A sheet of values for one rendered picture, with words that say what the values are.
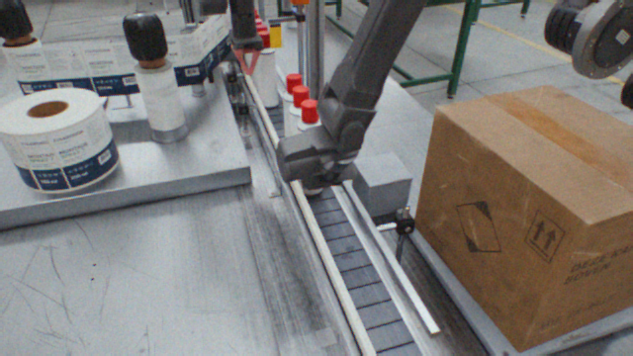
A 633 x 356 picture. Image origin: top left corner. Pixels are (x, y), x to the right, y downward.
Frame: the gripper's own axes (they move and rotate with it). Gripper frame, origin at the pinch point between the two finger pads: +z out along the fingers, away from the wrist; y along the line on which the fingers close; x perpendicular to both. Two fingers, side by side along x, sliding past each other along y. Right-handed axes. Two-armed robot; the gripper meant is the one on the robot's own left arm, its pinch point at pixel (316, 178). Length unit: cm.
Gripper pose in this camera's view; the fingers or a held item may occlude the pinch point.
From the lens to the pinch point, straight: 84.0
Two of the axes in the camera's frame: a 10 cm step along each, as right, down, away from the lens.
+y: -9.5, 1.7, -2.6
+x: 2.3, 9.5, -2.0
